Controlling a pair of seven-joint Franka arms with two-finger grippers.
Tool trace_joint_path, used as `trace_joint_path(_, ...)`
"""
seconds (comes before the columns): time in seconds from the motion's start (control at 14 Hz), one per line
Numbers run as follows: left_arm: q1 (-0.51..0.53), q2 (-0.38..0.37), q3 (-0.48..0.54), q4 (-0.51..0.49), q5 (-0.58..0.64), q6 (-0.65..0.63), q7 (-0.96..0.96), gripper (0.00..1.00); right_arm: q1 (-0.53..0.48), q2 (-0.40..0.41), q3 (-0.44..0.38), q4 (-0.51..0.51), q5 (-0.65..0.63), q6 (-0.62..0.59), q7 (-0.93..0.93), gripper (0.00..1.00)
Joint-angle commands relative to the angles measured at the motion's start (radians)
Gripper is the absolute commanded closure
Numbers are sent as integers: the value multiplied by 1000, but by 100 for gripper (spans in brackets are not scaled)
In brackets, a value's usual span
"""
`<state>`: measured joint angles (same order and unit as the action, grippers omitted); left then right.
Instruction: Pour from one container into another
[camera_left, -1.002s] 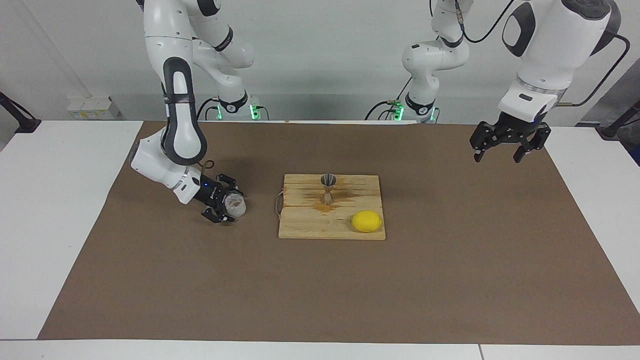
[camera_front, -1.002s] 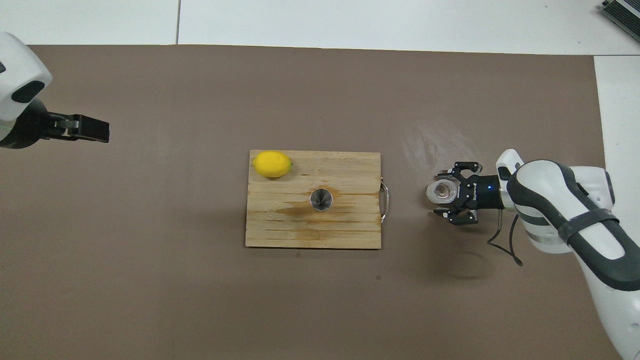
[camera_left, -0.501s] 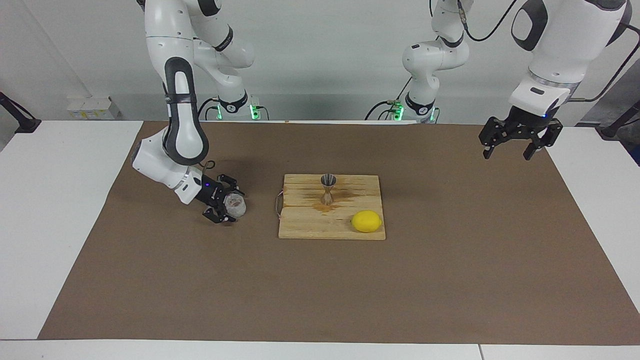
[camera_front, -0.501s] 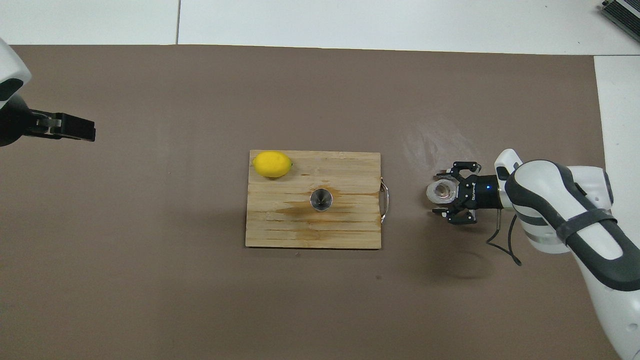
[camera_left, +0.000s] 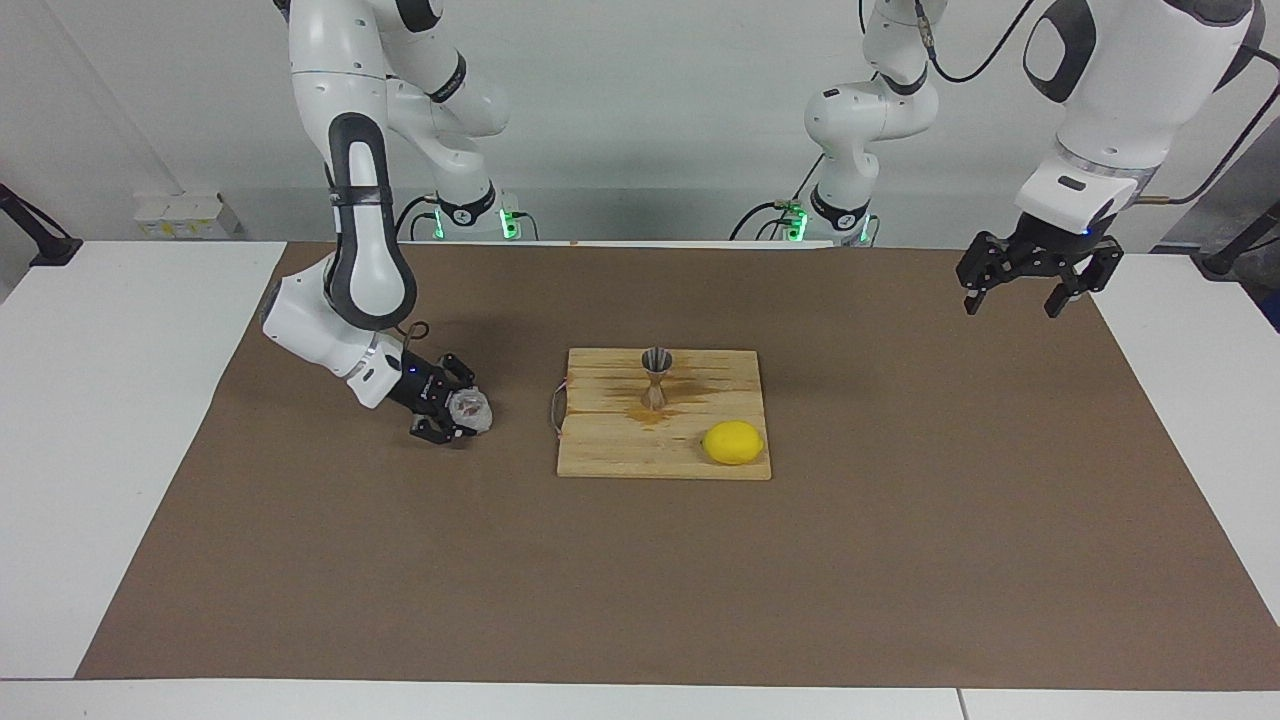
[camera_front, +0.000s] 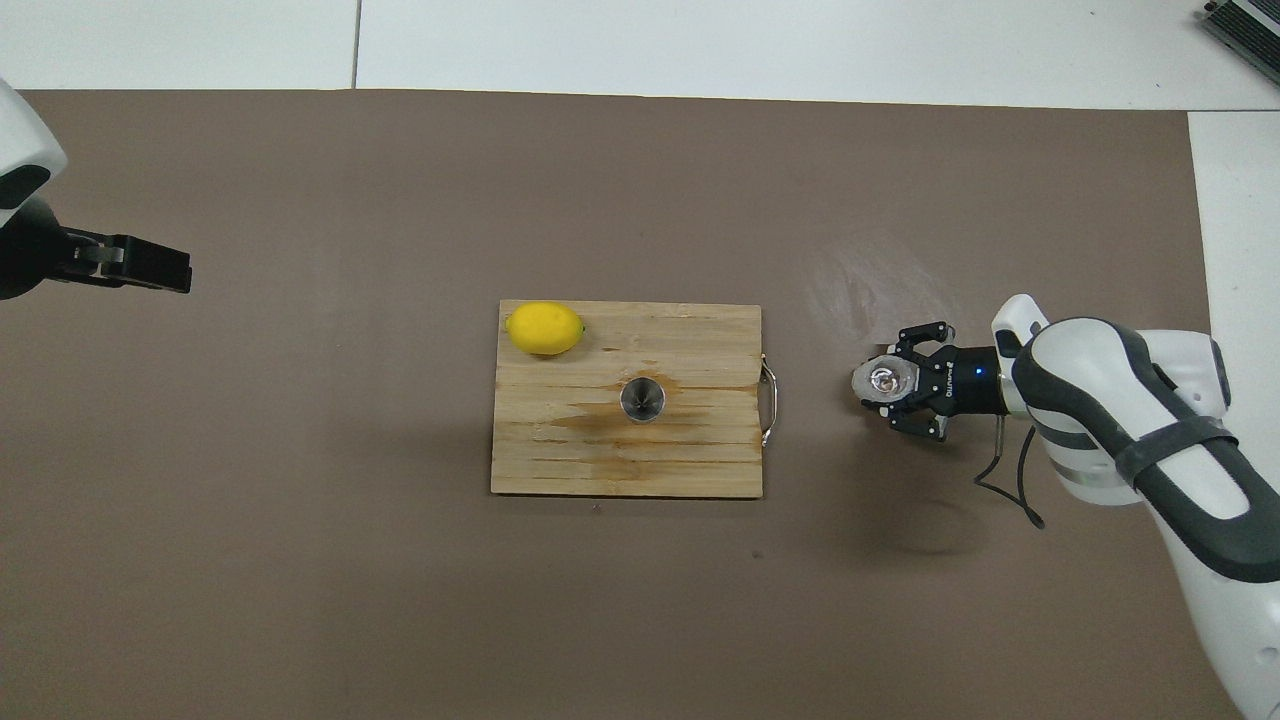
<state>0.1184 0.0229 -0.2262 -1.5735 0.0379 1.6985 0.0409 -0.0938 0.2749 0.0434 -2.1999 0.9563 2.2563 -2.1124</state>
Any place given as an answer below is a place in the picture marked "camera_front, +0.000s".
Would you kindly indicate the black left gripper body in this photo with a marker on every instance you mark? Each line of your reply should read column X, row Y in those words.
column 25, row 255

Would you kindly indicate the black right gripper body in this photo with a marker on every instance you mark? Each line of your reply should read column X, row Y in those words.
column 965, row 380

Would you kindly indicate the small clear glass cup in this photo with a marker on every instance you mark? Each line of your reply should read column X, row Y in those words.
column 880, row 382

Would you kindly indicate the steel double jigger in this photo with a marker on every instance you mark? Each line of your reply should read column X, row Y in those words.
column 642, row 400

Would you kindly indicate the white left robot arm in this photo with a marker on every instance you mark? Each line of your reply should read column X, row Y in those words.
column 25, row 140

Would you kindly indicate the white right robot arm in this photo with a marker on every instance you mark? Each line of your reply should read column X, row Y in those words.
column 1090, row 360

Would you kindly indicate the wooden cutting board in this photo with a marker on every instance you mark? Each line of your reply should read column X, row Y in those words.
column 700, row 340

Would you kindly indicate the brown table mat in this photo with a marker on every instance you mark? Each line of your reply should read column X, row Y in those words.
column 400, row 200

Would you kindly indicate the yellow lemon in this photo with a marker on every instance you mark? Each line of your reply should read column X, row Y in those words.
column 545, row 328

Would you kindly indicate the grey finned metal device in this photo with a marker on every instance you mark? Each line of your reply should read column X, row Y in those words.
column 1250, row 25

